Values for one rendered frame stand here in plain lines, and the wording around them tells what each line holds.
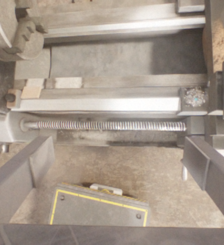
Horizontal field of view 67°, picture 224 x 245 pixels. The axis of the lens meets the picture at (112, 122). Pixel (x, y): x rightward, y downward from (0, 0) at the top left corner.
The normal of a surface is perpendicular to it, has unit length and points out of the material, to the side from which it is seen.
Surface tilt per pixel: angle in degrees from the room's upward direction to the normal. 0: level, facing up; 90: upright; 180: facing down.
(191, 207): 0
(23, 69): 0
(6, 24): 90
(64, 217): 0
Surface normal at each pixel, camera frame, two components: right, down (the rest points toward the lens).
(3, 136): -0.14, 0.43
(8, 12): 0.99, 0.01
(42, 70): -0.14, -0.12
